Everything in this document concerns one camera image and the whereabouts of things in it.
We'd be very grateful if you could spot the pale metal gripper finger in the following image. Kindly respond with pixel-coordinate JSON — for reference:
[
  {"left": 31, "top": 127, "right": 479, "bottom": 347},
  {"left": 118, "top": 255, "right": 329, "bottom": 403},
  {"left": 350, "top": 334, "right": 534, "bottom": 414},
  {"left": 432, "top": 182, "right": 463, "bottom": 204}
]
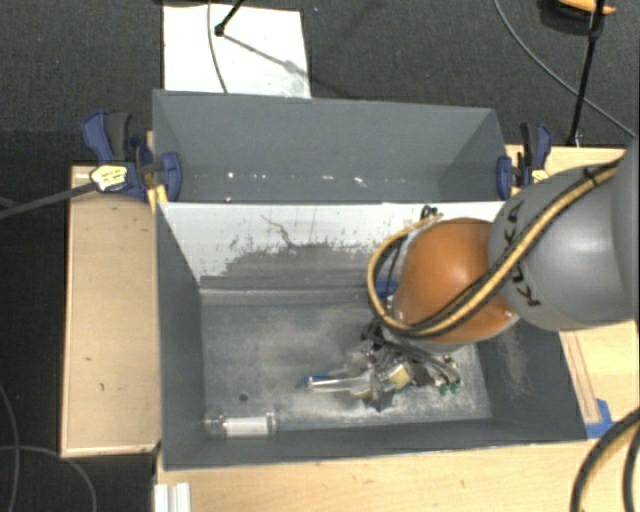
[
  {"left": 306, "top": 376, "right": 374, "bottom": 397},
  {"left": 326, "top": 365, "right": 374, "bottom": 381}
]

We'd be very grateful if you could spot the grey metal bin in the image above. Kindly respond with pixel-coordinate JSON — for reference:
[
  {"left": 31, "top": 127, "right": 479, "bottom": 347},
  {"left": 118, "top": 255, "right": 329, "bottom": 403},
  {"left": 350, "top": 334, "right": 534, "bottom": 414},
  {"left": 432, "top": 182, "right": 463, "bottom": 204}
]
[{"left": 151, "top": 88, "right": 589, "bottom": 471}]

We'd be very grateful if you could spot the clear glass jar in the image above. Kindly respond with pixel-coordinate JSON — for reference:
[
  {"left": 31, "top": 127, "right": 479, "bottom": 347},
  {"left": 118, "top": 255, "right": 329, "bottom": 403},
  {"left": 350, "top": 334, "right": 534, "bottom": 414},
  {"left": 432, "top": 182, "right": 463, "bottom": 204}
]
[{"left": 202, "top": 406, "right": 279, "bottom": 440}]

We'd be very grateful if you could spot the pale wood board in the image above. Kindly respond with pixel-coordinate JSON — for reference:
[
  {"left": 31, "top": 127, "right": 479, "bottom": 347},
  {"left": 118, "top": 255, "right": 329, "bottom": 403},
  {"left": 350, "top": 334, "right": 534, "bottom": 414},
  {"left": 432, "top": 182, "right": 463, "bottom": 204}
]
[{"left": 59, "top": 164, "right": 164, "bottom": 459}]

